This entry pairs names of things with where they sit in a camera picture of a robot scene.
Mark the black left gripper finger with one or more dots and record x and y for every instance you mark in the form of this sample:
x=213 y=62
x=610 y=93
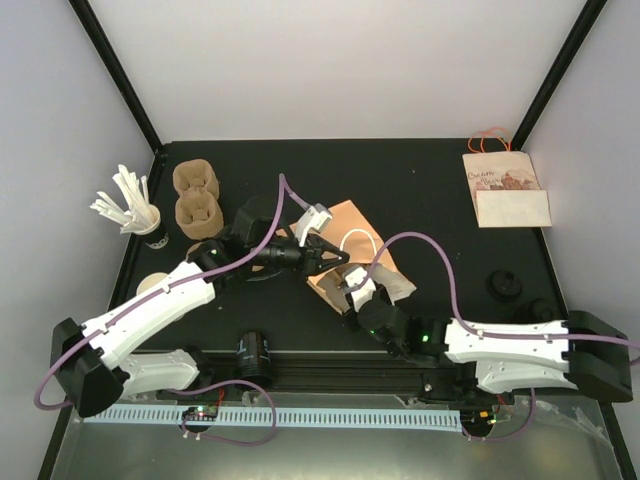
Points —
x=328 y=252
x=321 y=266

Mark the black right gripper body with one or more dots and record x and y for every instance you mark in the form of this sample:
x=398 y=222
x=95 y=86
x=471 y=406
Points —
x=349 y=312

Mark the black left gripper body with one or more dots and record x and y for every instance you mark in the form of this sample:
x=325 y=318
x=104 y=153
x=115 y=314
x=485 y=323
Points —
x=305 y=267

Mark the brown paper takeout bag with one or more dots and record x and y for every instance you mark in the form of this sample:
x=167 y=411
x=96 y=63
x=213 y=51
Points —
x=352 y=233

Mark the brown pulp cup carrier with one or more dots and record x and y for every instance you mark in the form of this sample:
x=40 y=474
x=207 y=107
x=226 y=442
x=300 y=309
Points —
x=192 y=249

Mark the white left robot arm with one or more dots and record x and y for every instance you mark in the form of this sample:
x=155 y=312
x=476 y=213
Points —
x=95 y=362

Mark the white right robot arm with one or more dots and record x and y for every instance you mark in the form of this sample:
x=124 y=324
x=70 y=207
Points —
x=582 y=353

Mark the white paper coffee cup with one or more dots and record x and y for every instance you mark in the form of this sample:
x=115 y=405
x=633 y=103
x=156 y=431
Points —
x=150 y=281

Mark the stack of black cup lids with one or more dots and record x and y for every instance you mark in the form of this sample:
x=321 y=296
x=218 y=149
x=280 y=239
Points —
x=253 y=359

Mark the stack of pulp cup carriers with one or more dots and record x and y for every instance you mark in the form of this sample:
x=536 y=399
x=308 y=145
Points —
x=197 y=210

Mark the black lid on table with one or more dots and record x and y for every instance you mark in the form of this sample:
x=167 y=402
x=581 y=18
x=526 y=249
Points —
x=504 y=285
x=535 y=311

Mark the cup of white wrapped stirrers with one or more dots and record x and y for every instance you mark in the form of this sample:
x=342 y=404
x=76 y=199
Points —
x=140 y=217

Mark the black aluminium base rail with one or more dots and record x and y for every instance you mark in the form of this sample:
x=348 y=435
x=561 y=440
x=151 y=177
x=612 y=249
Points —
x=341 y=372

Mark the light blue cable duct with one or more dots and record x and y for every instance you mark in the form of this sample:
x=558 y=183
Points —
x=282 y=417

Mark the printed paper bag orange handles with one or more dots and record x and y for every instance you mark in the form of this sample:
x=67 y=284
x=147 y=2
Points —
x=503 y=184

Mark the black left frame post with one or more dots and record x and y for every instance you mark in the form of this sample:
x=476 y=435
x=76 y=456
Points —
x=103 y=47

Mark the black frame post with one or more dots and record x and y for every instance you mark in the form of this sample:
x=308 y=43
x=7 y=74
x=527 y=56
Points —
x=103 y=47
x=578 y=33

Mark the black right frame post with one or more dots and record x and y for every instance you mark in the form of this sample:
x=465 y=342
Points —
x=578 y=33

